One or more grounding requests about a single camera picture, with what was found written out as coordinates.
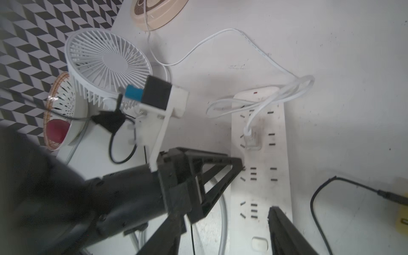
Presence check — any black usb cable of yellow charger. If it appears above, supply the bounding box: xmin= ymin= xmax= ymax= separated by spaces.
xmin=310 ymin=176 xmax=408 ymax=255

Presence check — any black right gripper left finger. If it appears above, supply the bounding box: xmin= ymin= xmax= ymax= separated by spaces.
xmin=137 ymin=213 xmax=186 ymax=255

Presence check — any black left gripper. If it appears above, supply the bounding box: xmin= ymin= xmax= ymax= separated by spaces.
xmin=85 ymin=147 xmax=245 ymax=243

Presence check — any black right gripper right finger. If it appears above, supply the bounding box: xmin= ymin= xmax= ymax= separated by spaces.
xmin=268 ymin=206 xmax=318 ymax=255

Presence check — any yellow usb charger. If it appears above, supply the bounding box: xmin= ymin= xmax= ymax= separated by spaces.
xmin=395 ymin=204 xmax=408 ymax=236

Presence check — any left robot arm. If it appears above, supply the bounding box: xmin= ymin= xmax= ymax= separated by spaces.
xmin=1 ymin=127 xmax=243 ymax=255

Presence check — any beige raccoon desk fan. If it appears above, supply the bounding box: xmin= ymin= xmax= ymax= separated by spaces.
xmin=130 ymin=0 xmax=188 ymax=31

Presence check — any red ball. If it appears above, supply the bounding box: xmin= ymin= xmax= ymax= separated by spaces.
xmin=46 ymin=119 xmax=70 ymax=143

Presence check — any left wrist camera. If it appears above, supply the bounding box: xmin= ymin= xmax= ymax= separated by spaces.
xmin=124 ymin=75 xmax=189 ymax=172

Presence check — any thin black usb cable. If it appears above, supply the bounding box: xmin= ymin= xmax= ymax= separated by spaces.
xmin=108 ymin=114 xmax=150 ymax=165

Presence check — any small white fan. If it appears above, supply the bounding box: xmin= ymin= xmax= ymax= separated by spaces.
xmin=64 ymin=28 xmax=153 ymax=110

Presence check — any white fan power cord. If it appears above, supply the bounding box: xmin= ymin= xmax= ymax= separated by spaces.
xmin=142 ymin=0 xmax=316 ymax=152

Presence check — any white power strip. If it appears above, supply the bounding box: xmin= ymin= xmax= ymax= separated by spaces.
xmin=228 ymin=103 xmax=293 ymax=255

